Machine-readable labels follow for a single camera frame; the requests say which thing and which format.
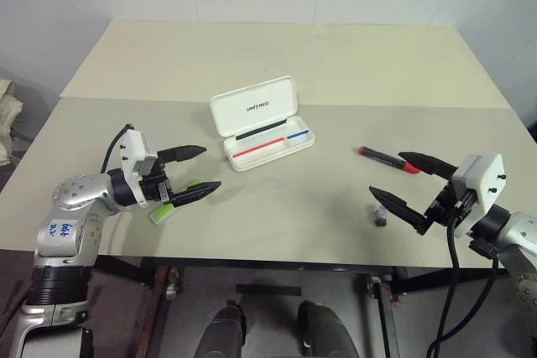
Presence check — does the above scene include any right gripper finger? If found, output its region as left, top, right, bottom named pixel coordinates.
left=398, top=150, right=460, bottom=184
left=368, top=185, right=434, bottom=236

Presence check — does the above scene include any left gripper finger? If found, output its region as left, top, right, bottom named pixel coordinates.
left=169, top=180, right=222, bottom=209
left=158, top=144, right=208, bottom=164

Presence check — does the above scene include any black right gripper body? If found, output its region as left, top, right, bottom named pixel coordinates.
left=422, top=180, right=474, bottom=226

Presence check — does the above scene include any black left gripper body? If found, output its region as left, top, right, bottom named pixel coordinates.
left=139, top=151, right=175, bottom=208

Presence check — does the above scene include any white open pencil case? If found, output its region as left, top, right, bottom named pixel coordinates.
left=209, top=75, right=317, bottom=174

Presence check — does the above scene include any small purple grey sharpener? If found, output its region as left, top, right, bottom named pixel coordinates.
left=370, top=204, right=390, bottom=227

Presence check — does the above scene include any green highlighter marker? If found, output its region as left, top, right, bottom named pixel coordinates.
left=148, top=179, right=201, bottom=224

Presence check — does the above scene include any red and black marker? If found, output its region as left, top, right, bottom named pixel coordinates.
left=357, top=145, right=422, bottom=176

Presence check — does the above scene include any red pen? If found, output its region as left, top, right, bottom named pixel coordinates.
left=231, top=137, right=288, bottom=159

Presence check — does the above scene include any black pen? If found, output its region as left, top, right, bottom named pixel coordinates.
left=234, top=119, right=289, bottom=143

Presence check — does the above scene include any metal table clamp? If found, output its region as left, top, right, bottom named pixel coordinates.
left=365, top=275, right=400, bottom=308
left=165, top=265, right=185, bottom=301

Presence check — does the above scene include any black flat bar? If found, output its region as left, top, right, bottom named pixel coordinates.
left=235, top=283, right=303, bottom=298

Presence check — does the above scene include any dark rounded shape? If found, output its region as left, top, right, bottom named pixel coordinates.
left=296, top=300, right=361, bottom=358
left=196, top=299, right=247, bottom=358

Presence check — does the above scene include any beige crumpled cloth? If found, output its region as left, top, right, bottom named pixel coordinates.
left=0, top=77, right=24, bottom=167

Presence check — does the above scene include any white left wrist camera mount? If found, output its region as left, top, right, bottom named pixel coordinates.
left=118, top=128, right=159, bottom=209

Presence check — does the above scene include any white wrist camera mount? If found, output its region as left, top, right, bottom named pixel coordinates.
left=118, top=128, right=159, bottom=209
left=451, top=153, right=507, bottom=238

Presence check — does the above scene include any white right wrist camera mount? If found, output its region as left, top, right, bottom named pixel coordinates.
left=451, top=153, right=507, bottom=238

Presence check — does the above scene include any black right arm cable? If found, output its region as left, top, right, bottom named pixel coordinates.
left=425, top=205, right=501, bottom=358

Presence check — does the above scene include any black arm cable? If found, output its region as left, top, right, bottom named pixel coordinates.
left=425, top=205, right=501, bottom=358
left=102, top=123, right=136, bottom=175

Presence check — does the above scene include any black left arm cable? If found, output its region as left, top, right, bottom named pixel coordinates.
left=102, top=123, right=136, bottom=175

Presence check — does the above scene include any dark metal table frame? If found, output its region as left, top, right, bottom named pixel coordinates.
left=92, top=254, right=511, bottom=358

